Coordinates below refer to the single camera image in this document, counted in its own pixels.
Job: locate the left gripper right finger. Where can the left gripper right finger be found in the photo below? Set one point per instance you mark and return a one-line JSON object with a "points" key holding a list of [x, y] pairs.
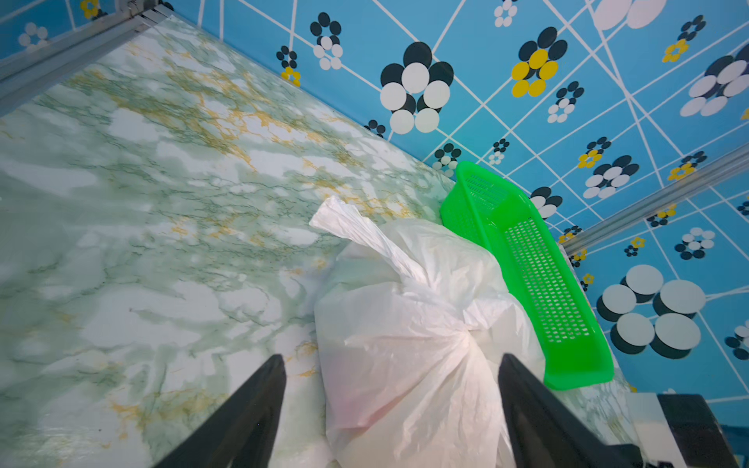
{"points": [[544, 433]]}

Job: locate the left aluminium frame post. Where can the left aluminium frame post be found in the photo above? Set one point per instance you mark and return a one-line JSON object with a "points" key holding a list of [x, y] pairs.
{"points": [[25, 75]]}

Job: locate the aluminium frame post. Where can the aluminium frame post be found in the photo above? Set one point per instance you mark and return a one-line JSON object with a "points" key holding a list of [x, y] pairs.
{"points": [[730, 165], [25, 75]]}

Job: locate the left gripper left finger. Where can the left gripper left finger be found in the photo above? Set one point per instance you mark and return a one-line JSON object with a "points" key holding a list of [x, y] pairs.
{"points": [[242, 431]]}

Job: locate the right aluminium frame post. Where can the right aluminium frame post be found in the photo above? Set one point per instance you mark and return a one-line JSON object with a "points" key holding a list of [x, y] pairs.
{"points": [[730, 165]]}

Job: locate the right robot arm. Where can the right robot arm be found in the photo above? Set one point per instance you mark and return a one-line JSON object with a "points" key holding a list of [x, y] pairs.
{"points": [[676, 430]]}

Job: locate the white plastic bag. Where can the white plastic bag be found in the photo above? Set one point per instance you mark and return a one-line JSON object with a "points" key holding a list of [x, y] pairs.
{"points": [[411, 326]]}

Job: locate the green plastic basket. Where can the green plastic basket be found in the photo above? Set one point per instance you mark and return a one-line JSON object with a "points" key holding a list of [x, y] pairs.
{"points": [[495, 214]]}

